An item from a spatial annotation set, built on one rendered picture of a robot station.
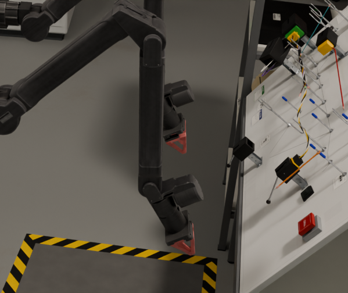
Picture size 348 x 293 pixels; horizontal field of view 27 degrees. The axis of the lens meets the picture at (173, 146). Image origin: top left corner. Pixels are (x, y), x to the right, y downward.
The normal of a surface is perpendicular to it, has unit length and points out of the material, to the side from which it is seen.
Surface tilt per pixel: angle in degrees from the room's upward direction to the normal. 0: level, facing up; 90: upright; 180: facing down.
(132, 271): 0
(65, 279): 0
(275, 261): 54
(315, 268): 0
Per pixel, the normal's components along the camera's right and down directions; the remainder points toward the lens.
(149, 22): 0.49, -0.74
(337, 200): -0.75, -0.60
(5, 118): 0.01, 0.54
